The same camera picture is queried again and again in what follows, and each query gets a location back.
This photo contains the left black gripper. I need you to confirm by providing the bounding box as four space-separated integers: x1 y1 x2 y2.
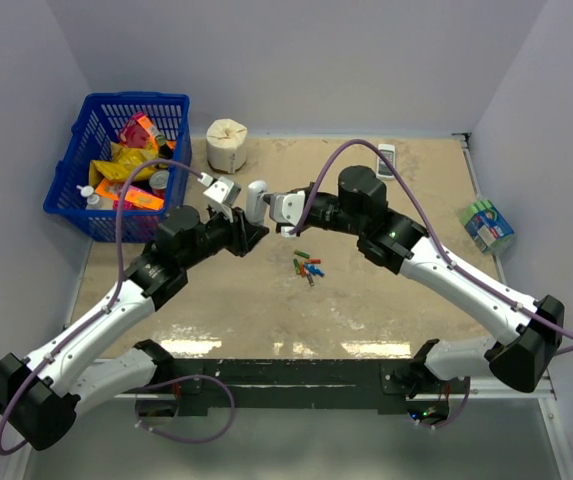
181 202 269 270

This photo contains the long white remote control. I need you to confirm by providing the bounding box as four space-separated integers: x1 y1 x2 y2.
245 180 268 226

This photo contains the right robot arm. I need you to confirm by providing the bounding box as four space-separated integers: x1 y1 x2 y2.
280 166 565 393

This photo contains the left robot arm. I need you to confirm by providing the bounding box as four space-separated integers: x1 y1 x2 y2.
0 206 269 455

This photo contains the small white remote control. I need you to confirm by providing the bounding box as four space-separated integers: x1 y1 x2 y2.
376 143 396 181

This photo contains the green battery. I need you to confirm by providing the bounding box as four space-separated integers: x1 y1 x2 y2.
293 249 311 259

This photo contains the wrapped toilet paper roll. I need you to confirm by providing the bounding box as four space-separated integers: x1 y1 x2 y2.
206 119 248 174

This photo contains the red tin can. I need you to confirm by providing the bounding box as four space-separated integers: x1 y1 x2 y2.
149 169 170 198

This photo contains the orange pink snack pack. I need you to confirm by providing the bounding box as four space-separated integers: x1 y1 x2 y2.
95 179 164 211

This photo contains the yellow snack bag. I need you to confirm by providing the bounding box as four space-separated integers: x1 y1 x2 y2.
88 142 158 187

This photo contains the pink snack box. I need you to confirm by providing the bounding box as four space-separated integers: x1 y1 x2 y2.
118 112 162 150

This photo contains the green blue sponge pack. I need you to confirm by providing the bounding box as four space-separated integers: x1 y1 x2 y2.
459 197 515 256

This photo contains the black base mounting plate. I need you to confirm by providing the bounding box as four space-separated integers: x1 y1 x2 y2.
149 359 446 416

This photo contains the white small bottle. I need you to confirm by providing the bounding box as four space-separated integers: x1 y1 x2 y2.
76 185 102 210

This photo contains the blue plastic basket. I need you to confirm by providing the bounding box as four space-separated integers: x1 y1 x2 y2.
43 92 192 243

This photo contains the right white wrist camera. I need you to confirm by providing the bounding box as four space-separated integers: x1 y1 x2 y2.
268 190 306 237

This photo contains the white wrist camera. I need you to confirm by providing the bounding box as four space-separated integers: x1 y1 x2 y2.
198 172 241 223
268 190 306 237

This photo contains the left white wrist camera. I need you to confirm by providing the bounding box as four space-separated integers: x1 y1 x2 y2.
198 172 241 223

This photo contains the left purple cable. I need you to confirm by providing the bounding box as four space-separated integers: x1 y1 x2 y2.
0 158 207 456

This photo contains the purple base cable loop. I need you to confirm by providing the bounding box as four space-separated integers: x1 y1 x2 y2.
134 374 237 444

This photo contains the aluminium frame rail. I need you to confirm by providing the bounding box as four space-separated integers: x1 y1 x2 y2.
469 374 573 479

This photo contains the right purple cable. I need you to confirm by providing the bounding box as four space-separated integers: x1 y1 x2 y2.
290 138 573 351

